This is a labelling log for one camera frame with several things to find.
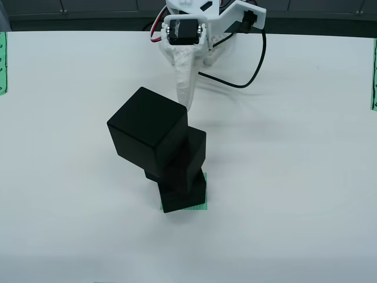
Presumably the black cube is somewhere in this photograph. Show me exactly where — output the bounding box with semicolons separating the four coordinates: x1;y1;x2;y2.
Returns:
106;86;189;175
158;172;207;213
144;126;207;195

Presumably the green square paper marker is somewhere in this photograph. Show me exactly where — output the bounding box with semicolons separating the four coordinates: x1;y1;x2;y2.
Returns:
160;173;209;211

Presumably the grey cabinet row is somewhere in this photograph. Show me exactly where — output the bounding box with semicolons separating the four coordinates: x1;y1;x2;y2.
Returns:
0;0;377;20

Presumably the green paper sheet with arrows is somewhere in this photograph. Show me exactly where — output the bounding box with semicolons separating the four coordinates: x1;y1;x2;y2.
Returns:
0;31;8;96
370;38;377;111

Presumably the red white black servo wire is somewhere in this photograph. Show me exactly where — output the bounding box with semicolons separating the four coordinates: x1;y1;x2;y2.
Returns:
148;5;166;44

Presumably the black camera cable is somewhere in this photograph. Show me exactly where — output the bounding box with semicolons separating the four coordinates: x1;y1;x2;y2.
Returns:
197;28;268;89

